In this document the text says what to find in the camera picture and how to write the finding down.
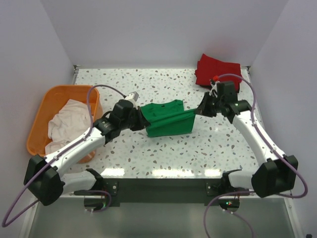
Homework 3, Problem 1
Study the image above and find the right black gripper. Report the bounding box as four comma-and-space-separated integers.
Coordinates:
195, 92, 224, 118

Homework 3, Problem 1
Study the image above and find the green t shirt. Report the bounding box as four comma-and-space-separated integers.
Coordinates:
141, 100, 195, 138

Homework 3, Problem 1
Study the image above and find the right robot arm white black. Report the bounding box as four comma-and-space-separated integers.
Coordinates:
194, 81, 298, 198

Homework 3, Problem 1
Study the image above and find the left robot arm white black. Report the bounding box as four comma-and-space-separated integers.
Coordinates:
24, 100, 150, 206

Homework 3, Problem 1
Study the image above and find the folded black t shirt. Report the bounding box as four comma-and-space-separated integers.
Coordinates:
200, 85, 213, 91

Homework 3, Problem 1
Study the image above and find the folded red t shirt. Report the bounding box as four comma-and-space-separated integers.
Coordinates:
195, 54, 242, 86

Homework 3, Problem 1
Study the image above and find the white t shirt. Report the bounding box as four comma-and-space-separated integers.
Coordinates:
45, 99, 91, 154

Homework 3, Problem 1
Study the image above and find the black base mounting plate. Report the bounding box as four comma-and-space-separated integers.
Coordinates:
74, 178, 250, 207

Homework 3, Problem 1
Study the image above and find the orange plastic basket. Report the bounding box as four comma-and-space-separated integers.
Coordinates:
26, 85, 103, 156

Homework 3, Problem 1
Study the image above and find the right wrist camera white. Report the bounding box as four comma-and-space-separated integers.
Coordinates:
209, 75, 220, 97

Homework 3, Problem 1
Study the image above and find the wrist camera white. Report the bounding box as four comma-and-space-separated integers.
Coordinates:
124, 92, 139, 102
209, 75, 220, 97

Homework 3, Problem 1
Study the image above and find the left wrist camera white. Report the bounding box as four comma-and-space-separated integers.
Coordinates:
124, 92, 139, 102

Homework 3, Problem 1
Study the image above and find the aluminium rail frame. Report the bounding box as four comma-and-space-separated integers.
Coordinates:
20, 196, 304, 238

